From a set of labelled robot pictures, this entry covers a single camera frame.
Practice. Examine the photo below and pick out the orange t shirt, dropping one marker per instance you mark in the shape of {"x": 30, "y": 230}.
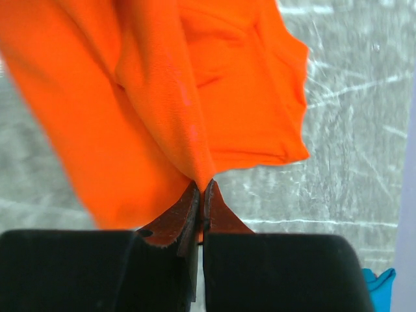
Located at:
{"x": 141, "y": 98}

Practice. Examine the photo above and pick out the blue folded t shirt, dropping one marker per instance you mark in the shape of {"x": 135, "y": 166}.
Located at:
{"x": 380, "y": 288}

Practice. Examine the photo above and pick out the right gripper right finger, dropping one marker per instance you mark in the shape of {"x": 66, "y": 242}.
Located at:
{"x": 248, "y": 271}

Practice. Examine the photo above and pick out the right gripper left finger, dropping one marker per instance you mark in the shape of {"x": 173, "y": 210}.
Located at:
{"x": 153, "y": 268}

